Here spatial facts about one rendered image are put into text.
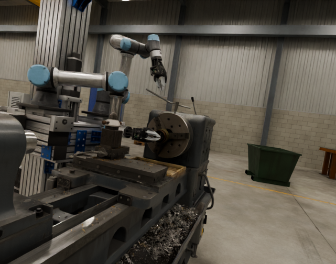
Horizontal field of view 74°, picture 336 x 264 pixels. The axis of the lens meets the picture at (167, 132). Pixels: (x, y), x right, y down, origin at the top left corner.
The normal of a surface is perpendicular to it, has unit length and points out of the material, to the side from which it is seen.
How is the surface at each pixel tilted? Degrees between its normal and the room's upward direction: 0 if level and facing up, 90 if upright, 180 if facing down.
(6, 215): 47
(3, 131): 58
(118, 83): 89
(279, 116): 90
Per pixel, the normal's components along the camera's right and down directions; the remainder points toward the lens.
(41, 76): 0.11, 0.08
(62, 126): 0.88, 0.15
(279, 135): -0.33, 0.00
